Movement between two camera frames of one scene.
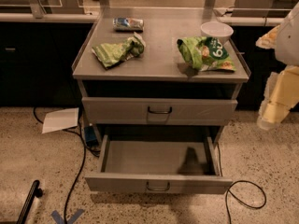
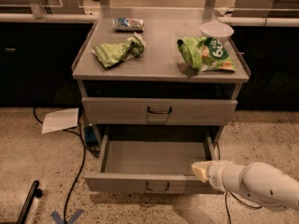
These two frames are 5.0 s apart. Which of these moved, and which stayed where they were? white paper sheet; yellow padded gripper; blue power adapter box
Moved: yellow padded gripper
Stayed: blue power adapter box; white paper sheet
